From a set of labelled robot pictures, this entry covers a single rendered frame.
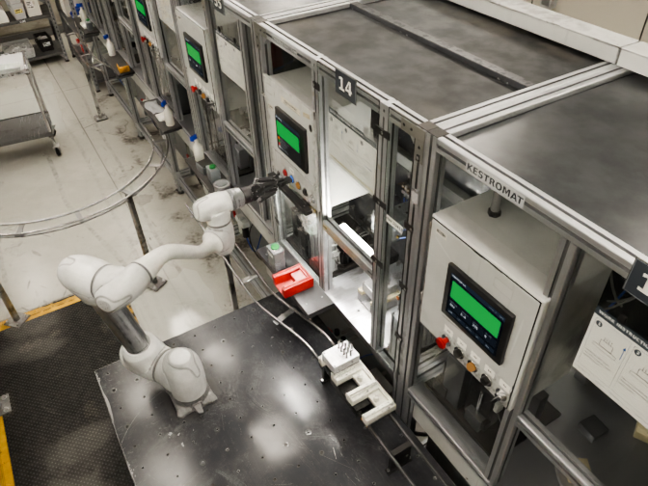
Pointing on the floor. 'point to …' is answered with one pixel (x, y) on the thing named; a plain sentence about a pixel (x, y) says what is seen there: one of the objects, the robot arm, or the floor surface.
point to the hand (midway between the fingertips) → (283, 181)
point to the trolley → (13, 134)
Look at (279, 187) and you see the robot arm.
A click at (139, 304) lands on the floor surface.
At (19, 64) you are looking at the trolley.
